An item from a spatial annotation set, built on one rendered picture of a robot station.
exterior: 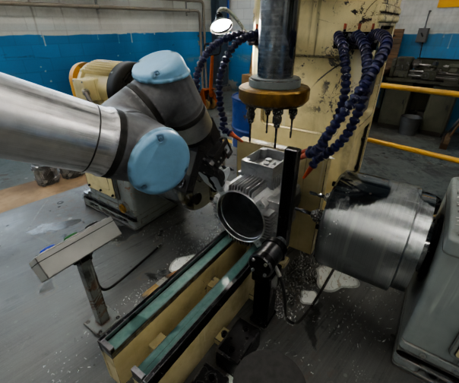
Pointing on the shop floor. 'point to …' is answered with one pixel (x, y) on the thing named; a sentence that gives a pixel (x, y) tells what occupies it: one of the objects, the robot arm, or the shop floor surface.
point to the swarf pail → (409, 124)
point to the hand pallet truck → (210, 87)
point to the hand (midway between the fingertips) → (217, 190)
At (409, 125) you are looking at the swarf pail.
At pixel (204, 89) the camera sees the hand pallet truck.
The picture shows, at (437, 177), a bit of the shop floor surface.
